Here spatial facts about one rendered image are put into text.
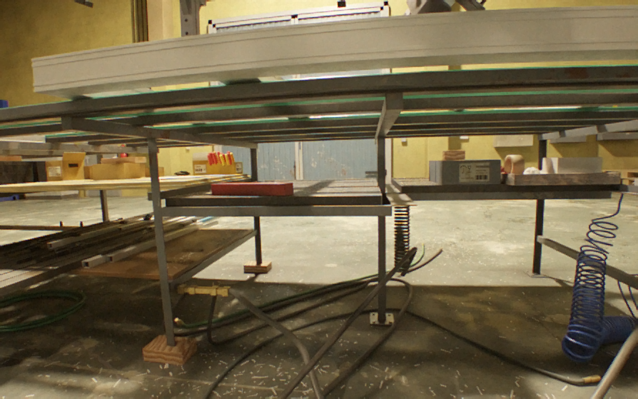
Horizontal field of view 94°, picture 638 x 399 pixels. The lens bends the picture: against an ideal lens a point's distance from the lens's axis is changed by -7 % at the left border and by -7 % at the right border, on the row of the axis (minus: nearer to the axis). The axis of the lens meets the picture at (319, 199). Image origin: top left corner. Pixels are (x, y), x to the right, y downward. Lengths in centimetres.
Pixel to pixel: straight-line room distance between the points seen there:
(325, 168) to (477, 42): 664
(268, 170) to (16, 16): 831
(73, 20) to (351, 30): 1051
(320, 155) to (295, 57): 660
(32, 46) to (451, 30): 1153
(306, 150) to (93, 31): 629
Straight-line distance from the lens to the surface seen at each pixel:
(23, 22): 1221
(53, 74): 88
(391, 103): 66
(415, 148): 724
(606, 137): 845
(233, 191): 115
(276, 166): 740
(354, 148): 711
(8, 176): 261
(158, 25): 879
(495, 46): 63
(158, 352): 136
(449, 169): 139
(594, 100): 105
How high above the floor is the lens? 69
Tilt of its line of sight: 7 degrees down
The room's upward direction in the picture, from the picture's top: 2 degrees counter-clockwise
